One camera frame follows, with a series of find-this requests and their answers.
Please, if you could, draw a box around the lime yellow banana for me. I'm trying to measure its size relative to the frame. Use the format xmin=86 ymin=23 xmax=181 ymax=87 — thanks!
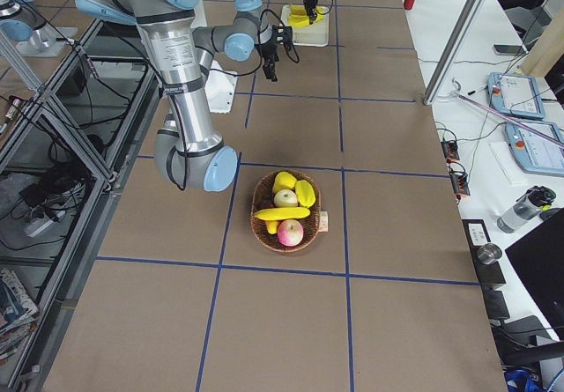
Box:
xmin=288 ymin=13 xmax=324 ymax=28

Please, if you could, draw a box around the yellow banana basket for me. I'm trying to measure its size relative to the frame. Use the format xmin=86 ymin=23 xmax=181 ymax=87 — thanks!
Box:
xmin=254 ymin=207 xmax=310 ymax=221

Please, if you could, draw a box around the dull yellow banana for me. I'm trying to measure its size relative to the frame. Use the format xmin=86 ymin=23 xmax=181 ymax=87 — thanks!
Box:
xmin=289 ymin=4 xmax=306 ymax=16

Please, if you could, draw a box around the bright yellow banana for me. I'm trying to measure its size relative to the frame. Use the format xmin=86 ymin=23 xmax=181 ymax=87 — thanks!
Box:
xmin=288 ymin=13 xmax=312 ymax=26

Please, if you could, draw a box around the brown wicker basket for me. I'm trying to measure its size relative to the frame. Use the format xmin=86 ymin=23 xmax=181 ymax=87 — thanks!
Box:
xmin=250 ymin=169 xmax=321 ymax=253

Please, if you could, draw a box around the white bear print tray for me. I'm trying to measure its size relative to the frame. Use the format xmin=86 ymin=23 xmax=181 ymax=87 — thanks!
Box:
xmin=281 ymin=4 xmax=330 ymax=47

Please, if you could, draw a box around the yellow bell pepper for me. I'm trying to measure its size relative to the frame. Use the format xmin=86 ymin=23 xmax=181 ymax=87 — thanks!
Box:
xmin=272 ymin=171 xmax=297 ymax=195

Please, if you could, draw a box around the yellow star fruit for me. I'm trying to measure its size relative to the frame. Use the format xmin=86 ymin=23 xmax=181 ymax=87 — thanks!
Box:
xmin=294 ymin=180 xmax=316 ymax=208

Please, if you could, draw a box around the pale peach apple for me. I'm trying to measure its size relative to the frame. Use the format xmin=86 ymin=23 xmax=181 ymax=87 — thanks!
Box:
xmin=273 ymin=189 xmax=299 ymax=208

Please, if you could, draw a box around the white paper tag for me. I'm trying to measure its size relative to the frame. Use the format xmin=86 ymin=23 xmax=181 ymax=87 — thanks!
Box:
xmin=318 ymin=211 xmax=329 ymax=233

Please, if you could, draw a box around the pink red apple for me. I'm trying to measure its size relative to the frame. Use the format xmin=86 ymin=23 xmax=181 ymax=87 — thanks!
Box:
xmin=277 ymin=219 xmax=304 ymax=247

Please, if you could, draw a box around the orange black power strip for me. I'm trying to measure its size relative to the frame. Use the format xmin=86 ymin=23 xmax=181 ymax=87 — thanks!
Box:
xmin=441 ymin=139 xmax=471 ymax=202

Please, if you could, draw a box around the blue teach pendant far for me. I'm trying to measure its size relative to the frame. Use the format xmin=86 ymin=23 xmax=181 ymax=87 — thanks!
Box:
xmin=486 ymin=72 xmax=545 ymax=121

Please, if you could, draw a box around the blue teach pendant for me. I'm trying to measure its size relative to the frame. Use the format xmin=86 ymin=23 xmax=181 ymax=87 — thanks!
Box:
xmin=505 ymin=121 xmax=563 ymax=177
xmin=486 ymin=72 xmax=545 ymax=121

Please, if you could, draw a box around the blue teach pendant near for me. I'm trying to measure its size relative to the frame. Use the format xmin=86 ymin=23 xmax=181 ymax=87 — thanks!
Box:
xmin=505 ymin=121 xmax=563 ymax=177

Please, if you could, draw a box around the steel cup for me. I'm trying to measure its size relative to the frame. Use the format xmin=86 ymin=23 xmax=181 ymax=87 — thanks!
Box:
xmin=476 ymin=242 xmax=502 ymax=265

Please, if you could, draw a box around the grey water bottle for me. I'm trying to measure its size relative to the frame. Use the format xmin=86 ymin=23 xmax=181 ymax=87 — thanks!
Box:
xmin=496 ymin=186 xmax=556 ymax=233

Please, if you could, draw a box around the black monitor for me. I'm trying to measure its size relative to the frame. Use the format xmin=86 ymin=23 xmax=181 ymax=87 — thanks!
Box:
xmin=506 ymin=215 xmax=563 ymax=325

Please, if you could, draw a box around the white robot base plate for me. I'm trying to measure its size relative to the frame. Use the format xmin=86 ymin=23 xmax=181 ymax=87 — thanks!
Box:
xmin=205 ymin=61 xmax=238 ymax=114

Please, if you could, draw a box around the aluminium frame post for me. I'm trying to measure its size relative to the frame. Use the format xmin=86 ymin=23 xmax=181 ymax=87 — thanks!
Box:
xmin=423 ymin=0 xmax=486 ymax=105

